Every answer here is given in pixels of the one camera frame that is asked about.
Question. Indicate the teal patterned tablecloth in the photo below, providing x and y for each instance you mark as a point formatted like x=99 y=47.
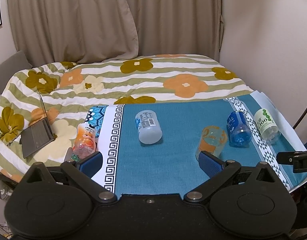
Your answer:
x=170 y=165

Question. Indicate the grey laptop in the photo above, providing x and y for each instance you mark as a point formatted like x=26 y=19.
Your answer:
x=37 y=135

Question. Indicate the grey headboard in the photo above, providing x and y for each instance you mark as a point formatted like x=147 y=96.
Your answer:
x=12 y=65

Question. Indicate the white translucent cup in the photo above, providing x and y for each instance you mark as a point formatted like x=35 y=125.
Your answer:
x=148 y=126

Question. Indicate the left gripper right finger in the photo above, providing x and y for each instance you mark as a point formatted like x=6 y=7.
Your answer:
x=221 y=174

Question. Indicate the green white label cup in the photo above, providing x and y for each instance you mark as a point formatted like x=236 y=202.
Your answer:
x=266 y=125

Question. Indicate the beige curtain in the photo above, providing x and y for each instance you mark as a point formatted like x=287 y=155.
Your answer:
x=88 y=31

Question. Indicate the floral striped duvet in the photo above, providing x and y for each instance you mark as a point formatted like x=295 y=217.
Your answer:
x=65 y=91

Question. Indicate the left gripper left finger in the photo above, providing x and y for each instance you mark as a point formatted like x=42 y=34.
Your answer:
x=80 y=174

